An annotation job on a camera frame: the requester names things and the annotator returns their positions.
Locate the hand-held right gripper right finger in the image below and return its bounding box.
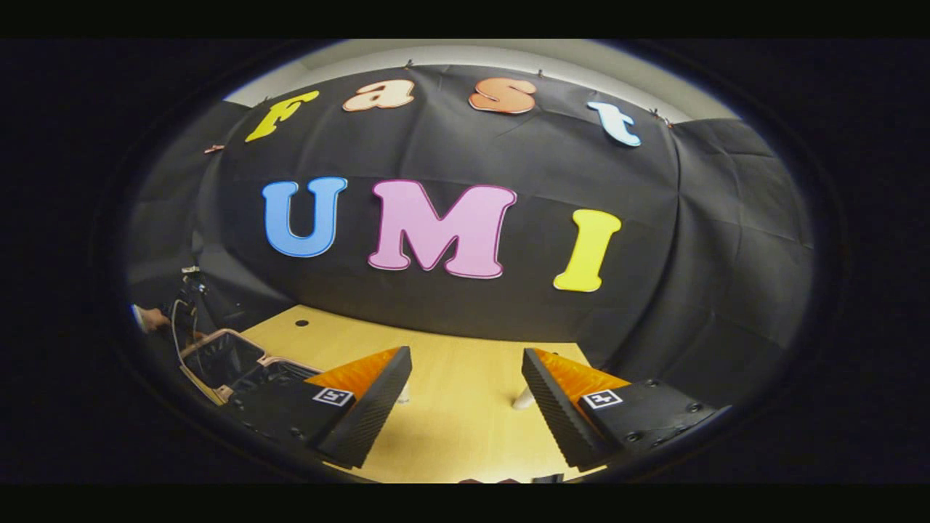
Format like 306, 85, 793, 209
522, 347, 732, 472

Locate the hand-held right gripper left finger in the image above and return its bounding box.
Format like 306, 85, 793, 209
225, 346, 413, 470

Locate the pink suitcase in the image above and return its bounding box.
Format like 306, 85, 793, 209
178, 328, 326, 408

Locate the black backdrop cloth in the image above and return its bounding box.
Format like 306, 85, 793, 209
125, 64, 814, 393

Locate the white cable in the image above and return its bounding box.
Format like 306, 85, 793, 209
171, 298, 191, 364

